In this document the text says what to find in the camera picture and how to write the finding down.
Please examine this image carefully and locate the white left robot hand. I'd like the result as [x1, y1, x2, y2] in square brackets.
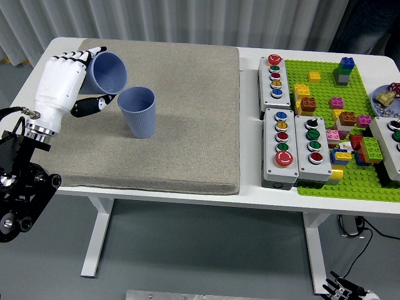
[32, 46, 115, 134]

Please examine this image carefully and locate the person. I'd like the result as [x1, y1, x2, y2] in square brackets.
[327, 0, 400, 58]

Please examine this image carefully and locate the gold metal fitting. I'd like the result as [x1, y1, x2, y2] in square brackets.
[374, 90, 395, 104]

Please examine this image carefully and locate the blue green grey brick tower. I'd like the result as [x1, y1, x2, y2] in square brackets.
[332, 56, 356, 86]

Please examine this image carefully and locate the brown toy brick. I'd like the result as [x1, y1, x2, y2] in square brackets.
[339, 111, 357, 126]
[300, 96, 317, 113]

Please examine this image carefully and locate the white curtain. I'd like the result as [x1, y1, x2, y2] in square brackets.
[0, 0, 351, 68]

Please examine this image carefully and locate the four-button box black selector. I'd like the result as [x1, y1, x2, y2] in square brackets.
[294, 114, 333, 188]

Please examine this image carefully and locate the blue yellow toy brick stack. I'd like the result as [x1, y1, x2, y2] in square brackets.
[330, 148, 353, 166]

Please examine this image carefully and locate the five-button grey control box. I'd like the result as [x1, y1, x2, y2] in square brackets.
[256, 55, 292, 120]

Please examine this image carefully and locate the white power strip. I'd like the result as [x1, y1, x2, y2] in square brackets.
[337, 214, 365, 238]

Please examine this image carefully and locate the yellow grey toy brick stack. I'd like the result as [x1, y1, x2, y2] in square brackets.
[327, 165, 346, 188]

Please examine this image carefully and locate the five-button box large red stop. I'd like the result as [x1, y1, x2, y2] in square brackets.
[261, 107, 300, 190]

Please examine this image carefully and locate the red toy brick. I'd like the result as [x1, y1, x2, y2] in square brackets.
[349, 134, 365, 151]

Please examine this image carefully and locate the black floor cable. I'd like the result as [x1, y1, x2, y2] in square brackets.
[339, 215, 400, 282]

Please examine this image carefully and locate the grey button box black base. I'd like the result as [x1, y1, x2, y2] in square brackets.
[368, 116, 400, 184]

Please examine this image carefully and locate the grey-brown fabric mat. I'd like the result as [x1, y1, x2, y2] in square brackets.
[31, 37, 241, 196]

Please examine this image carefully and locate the green toy brick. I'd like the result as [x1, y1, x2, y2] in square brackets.
[359, 136, 384, 163]

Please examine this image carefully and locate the white table leg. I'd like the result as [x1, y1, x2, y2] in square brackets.
[80, 196, 115, 278]
[302, 212, 329, 295]

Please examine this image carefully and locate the blue ribbed plastic cup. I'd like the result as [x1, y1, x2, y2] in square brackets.
[77, 51, 129, 96]
[117, 86, 156, 139]

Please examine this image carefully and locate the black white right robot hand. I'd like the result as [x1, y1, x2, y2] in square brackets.
[323, 271, 378, 300]

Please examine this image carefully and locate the green toy brick baseplate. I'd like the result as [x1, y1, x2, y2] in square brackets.
[283, 59, 400, 203]

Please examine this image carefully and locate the blue plate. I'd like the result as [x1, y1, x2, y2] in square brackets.
[371, 84, 400, 116]

